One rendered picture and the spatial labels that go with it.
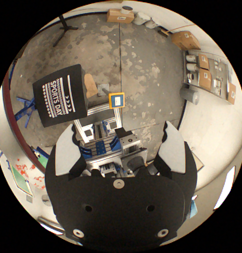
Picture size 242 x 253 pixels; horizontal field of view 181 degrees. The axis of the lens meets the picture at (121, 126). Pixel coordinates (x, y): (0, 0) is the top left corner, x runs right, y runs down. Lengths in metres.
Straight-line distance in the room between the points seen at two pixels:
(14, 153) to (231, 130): 3.32
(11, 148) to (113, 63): 1.67
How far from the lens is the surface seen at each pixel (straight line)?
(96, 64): 1.63
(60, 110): 0.73
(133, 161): 0.65
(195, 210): 0.51
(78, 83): 0.65
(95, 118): 1.53
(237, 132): 3.22
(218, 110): 3.08
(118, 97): 0.66
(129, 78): 1.74
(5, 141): 0.15
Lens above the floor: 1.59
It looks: 53 degrees down
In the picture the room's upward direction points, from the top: 148 degrees clockwise
